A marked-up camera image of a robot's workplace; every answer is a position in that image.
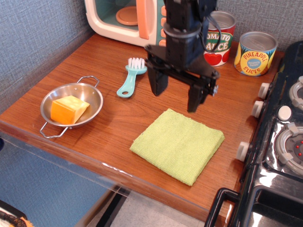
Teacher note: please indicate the orange microwave plate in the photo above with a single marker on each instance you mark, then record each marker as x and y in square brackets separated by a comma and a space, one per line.
[127, 16]

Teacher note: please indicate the black toy stove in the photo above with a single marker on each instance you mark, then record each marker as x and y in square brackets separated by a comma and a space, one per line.
[271, 195]

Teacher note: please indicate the white stove knob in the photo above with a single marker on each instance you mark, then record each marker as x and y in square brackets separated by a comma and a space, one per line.
[257, 107]
[242, 151]
[263, 90]

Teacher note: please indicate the white stove knob rear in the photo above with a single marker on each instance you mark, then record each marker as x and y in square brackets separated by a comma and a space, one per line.
[263, 90]

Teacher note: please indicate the white stove knob middle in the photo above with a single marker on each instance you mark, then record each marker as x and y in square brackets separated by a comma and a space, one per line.
[257, 107]

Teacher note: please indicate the yellow cheese block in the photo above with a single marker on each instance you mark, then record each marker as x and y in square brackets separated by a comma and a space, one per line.
[67, 110]

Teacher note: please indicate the black oven door handle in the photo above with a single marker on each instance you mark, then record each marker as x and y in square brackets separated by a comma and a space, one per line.
[223, 194]

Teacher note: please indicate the white stove button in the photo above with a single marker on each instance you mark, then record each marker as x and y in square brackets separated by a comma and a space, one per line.
[284, 113]

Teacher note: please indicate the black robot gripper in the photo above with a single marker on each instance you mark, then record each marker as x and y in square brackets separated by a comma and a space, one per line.
[183, 59]

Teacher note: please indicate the tomato sauce can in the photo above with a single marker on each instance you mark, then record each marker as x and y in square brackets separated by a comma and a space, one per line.
[219, 38]

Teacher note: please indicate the toy microwave oven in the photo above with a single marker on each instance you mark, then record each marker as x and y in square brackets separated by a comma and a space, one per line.
[151, 15]

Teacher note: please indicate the grey front stove burner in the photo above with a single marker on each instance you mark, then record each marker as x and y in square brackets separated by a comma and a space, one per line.
[289, 147]

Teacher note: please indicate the white stove knob front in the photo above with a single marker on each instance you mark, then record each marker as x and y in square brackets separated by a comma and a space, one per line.
[242, 151]

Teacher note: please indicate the green rag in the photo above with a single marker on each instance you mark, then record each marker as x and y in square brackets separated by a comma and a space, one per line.
[178, 145]

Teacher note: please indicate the teal dish brush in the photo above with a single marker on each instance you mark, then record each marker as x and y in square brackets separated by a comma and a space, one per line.
[135, 66]

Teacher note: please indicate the grey stove burner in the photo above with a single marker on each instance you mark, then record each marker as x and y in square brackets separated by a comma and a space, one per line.
[293, 93]
[289, 147]

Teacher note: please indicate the grey rear stove burner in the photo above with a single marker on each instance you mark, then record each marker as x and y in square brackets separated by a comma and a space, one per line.
[293, 93]

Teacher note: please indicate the steel two-handled pan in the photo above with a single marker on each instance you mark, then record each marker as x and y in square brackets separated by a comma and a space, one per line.
[84, 89]

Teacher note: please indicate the pineapple slices can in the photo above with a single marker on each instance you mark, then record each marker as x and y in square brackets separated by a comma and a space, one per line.
[255, 53]

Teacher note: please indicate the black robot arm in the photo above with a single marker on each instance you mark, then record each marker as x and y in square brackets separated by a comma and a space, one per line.
[189, 15]

